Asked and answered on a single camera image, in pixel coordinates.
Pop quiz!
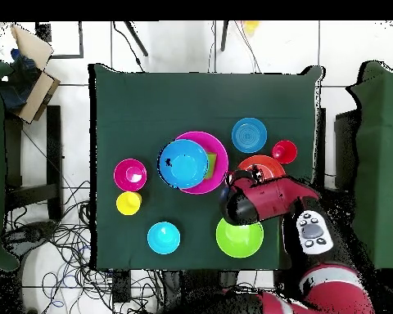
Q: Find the green cup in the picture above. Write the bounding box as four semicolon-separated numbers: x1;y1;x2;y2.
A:
205;151;219;180

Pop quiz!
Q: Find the large magenta bowl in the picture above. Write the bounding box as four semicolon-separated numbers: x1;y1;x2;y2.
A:
174;131;229;195

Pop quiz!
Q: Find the orange bowl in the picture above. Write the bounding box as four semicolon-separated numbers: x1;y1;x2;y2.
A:
237;155;287;182

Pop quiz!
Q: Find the large blue bowl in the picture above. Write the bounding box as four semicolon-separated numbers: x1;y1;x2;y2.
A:
157;138;210;190

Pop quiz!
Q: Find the red cup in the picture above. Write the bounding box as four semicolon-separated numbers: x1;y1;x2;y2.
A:
270;140;298;165

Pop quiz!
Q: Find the small ribbed light blue bowl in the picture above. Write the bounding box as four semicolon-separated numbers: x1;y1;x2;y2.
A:
147;221;182;255

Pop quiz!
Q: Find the small crimson bowl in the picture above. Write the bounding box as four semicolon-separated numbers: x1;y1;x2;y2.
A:
113;158;148;193

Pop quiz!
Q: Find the blue straight-sided bowl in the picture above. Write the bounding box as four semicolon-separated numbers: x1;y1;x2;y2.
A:
231;117;269;155

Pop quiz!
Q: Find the green bowl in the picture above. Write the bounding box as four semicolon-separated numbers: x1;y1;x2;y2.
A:
215;217;265;259

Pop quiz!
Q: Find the dark green tablecloth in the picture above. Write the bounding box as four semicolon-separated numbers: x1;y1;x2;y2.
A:
88;62;325;273

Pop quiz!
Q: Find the yellow cup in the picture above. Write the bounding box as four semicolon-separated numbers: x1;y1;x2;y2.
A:
115;191;142;216

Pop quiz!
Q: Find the black tripod leg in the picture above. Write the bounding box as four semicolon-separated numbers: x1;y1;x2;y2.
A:
123;20;149;57
219;20;230;52

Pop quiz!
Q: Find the black floor box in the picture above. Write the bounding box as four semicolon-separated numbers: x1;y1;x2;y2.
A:
111;270;133;304

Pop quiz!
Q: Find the yellow object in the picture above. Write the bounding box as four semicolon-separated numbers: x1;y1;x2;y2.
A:
242;20;260;35

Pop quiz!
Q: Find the cardboard box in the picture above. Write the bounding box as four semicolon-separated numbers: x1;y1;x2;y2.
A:
9;24;61;125

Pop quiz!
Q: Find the dark blue cloth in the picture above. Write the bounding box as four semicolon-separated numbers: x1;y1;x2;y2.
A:
0;48;42;112

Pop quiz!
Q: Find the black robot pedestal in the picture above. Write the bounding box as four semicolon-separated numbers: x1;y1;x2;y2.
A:
161;270;241;314

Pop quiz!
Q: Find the cable bundle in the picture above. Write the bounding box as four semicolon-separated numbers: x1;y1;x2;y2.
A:
2;179;171;314

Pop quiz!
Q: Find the black stool frame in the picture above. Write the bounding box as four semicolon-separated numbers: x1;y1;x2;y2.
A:
4;104;64;223

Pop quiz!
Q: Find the black square frame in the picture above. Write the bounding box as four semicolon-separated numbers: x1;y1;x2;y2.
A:
34;20;85;60

